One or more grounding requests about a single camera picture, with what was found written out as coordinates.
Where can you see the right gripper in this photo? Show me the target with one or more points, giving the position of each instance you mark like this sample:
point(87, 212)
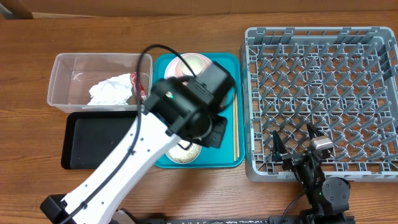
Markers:
point(293, 159)

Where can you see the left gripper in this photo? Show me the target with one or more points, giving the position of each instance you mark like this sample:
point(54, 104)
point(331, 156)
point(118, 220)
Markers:
point(214, 136)

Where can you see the white rice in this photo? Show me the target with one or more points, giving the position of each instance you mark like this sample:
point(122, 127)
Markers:
point(186, 154)

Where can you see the grey bowl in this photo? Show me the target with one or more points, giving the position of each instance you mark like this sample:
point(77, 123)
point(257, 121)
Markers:
point(186, 155)

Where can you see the red sauce packet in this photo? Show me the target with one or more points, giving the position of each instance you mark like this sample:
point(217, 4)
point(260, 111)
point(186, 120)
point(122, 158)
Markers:
point(143, 85)

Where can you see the white napkin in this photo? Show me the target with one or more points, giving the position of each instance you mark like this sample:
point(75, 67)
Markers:
point(113, 91)

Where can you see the wooden chopstick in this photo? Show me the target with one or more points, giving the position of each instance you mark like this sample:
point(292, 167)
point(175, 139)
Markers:
point(234, 130)
point(237, 129)

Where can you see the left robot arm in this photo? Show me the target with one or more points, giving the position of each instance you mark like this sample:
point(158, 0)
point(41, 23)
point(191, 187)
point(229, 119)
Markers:
point(185, 108)

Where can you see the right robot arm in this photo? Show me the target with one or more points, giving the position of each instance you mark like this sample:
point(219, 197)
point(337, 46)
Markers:
point(328, 196)

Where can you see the grey dishwasher rack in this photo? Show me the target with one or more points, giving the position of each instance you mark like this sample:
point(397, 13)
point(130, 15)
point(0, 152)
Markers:
point(343, 80)

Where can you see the teal serving tray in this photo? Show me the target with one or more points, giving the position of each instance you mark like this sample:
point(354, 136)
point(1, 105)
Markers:
point(210, 157)

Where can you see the pink bowl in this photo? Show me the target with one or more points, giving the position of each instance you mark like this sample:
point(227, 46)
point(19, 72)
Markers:
point(197, 62)

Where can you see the white plate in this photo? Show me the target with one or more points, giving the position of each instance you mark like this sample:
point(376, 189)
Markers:
point(170, 70)

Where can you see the clear plastic bin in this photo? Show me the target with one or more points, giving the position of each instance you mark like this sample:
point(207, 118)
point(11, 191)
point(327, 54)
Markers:
point(73, 75)

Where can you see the black tray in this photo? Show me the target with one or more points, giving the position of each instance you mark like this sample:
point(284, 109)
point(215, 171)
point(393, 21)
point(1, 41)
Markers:
point(91, 136)

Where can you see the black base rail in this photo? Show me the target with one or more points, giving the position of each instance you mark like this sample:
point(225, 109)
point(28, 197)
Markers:
point(269, 220)

